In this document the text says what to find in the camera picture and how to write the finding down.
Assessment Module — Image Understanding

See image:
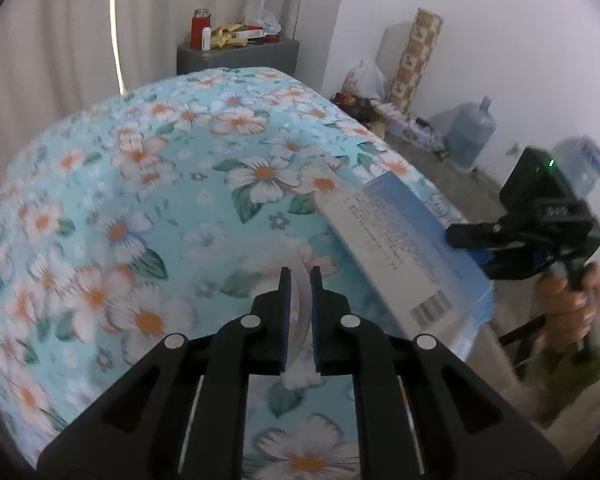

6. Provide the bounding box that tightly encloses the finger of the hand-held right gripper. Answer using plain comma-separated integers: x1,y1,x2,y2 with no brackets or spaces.
477,247,567,282
445,220,536,252

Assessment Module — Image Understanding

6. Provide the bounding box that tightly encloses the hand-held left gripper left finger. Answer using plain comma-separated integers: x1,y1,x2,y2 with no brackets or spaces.
37,267,293,480

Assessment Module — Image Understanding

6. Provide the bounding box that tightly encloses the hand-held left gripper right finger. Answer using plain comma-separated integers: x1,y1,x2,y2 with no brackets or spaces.
310,267,566,480

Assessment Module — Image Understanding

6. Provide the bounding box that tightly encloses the thin white curved sheet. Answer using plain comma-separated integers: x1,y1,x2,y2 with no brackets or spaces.
285,255,315,377

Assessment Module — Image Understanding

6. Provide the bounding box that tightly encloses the blue and white flat pack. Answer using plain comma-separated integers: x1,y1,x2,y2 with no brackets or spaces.
314,172,496,357

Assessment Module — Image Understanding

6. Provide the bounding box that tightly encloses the person's right hand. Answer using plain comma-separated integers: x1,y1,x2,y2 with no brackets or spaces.
535,264,600,354

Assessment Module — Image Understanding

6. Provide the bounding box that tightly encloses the clear water jug blue label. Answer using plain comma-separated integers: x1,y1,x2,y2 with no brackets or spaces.
551,135,600,197

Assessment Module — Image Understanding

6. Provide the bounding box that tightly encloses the large clear water jug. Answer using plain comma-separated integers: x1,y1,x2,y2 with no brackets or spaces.
444,95,497,169

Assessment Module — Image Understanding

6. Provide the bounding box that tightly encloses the white printed flat box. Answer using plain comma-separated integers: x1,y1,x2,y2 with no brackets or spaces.
379,102,447,147

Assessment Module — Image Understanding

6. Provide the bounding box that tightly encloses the floral light blue tablecloth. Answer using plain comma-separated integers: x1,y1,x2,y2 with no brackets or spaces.
0,66,496,480

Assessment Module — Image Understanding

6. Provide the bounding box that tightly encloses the patterned wrapping paper roll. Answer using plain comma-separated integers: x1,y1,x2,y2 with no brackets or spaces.
385,7,444,114

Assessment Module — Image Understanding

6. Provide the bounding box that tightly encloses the white printed shopping bag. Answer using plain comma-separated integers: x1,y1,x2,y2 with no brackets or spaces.
342,57,389,104

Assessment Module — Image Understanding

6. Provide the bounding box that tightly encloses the grey cabinet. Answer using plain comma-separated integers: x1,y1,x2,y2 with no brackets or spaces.
176,37,301,79

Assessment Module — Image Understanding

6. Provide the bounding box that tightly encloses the pile of yellow packets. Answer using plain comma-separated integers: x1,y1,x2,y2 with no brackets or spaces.
211,23,247,49

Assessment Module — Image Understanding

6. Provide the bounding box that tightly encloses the red thermos flask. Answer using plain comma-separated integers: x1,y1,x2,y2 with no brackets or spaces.
190,8,211,51

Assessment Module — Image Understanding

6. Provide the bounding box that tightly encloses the clear plastic bag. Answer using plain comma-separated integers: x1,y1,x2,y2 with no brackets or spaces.
242,0,283,36

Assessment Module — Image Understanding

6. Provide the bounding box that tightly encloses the white curtain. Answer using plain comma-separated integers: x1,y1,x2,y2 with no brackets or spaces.
0,0,352,161

